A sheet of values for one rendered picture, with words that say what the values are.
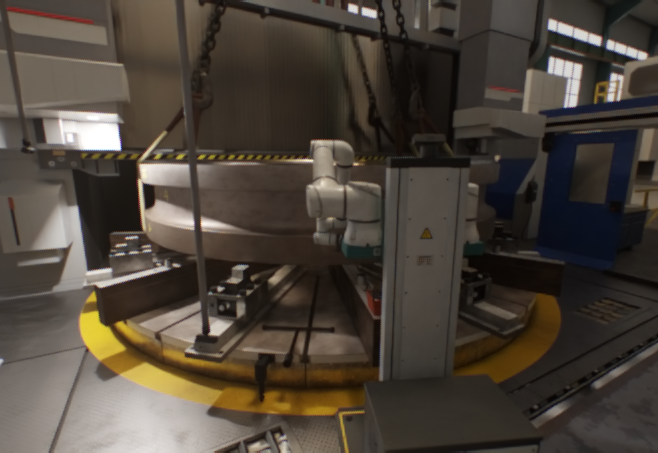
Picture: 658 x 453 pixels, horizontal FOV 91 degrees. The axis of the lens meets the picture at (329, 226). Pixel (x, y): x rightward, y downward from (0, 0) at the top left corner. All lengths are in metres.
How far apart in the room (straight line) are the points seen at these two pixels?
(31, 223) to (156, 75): 2.47
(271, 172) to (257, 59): 3.27
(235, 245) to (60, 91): 1.89
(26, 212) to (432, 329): 4.79
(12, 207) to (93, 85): 2.25
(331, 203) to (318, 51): 5.06
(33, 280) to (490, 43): 7.73
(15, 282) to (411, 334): 5.28
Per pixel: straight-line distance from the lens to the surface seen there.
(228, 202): 3.23
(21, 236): 5.37
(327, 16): 6.42
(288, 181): 2.82
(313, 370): 2.79
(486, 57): 6.69
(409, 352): 1.64
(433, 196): 1.43
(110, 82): 3.60
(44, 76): 3.66
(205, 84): 5.07
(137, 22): 5.72
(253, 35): 5.96
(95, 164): 5.53
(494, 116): 6.25
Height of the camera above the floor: 1.76
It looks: 11 degrees down
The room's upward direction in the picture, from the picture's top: straight up
